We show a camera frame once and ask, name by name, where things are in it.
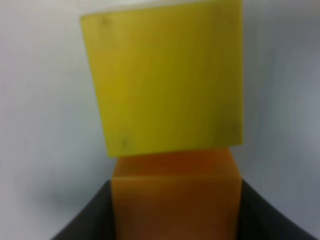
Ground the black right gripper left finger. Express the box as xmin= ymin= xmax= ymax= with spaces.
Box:
xmin=54 ymin=181 xmax=116 ymax=240

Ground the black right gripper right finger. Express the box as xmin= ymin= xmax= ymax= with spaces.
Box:
xmin=236 ymin=180 xmax=315 ymax=240

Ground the orange block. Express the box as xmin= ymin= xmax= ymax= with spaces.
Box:
xmin=111 ymin=148 xmax=242 ymax=240

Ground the yellow block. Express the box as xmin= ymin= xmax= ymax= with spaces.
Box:
xmin=79 ymin=0 xmax=244 ymax=158

